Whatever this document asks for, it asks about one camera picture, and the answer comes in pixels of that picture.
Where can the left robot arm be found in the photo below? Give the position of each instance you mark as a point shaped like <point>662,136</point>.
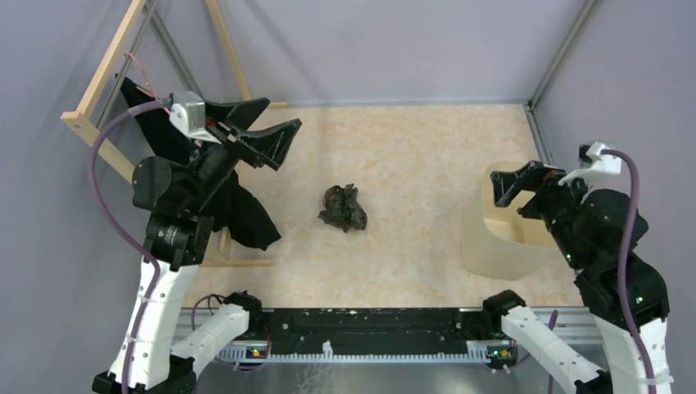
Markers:
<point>176,239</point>

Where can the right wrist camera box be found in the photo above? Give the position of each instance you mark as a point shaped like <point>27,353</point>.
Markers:
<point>594,164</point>

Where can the aluminium frame rail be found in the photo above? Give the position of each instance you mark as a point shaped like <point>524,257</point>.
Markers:
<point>369,358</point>

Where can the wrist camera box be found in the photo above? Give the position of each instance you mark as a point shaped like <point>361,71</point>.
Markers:
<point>594,164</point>
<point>187,115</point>

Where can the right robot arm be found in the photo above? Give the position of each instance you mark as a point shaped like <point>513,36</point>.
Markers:
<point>596,231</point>

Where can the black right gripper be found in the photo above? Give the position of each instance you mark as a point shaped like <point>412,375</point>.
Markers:
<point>533,176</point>

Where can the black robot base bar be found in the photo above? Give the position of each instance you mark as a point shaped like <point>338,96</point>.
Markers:
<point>369,329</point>

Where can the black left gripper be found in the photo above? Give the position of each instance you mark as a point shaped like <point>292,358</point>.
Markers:
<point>267,144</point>

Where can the beige plastic trash bin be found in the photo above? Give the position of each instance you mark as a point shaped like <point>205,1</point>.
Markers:
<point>497,242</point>

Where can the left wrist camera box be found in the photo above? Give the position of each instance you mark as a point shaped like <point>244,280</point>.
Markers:
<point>187,115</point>

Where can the pink clothes hanger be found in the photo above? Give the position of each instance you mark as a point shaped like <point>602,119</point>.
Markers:
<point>148,90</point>

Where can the dark translucent trash bag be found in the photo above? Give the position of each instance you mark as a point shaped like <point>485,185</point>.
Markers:
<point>341,209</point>

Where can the black hanging shirt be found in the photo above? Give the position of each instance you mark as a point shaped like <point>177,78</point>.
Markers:
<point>233,207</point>

